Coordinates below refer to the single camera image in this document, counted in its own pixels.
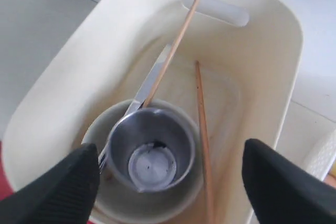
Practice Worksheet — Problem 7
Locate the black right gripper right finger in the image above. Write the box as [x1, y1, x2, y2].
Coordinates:
[241, 138, 335, 223]

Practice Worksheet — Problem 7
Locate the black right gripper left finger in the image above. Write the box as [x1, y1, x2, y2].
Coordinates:
[1, 144, 100, 223]

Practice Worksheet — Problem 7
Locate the pale green ceramic bowl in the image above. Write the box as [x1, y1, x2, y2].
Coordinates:
[83, 100, 203, 223]

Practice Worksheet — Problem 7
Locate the wooden chopstick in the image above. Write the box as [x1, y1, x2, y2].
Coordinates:
[195, 61, 215, 223]
[104, 0, 202, 180]

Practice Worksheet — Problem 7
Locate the stainless steel cup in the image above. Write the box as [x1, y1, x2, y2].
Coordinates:
[105, 108, 196, 193]

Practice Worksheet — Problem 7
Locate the steel table knife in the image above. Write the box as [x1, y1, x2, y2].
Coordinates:
[98, 44, 172, 174]

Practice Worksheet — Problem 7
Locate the cream plastic storage bin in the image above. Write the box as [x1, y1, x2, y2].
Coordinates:
[2, 0, 302, 223]

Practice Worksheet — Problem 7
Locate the brown egg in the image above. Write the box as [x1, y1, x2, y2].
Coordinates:
[324, 174, 336, 188]

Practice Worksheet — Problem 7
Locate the yellow lemon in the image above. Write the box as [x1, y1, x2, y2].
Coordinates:
[329, 161, 336, 177]

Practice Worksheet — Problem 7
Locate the white perforated plastic basket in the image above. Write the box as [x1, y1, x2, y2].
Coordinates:
[302, 131, 335, 180]

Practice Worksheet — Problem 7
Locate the red scalloped cloth mat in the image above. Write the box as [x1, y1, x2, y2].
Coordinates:
[0, 142, 15, 200]

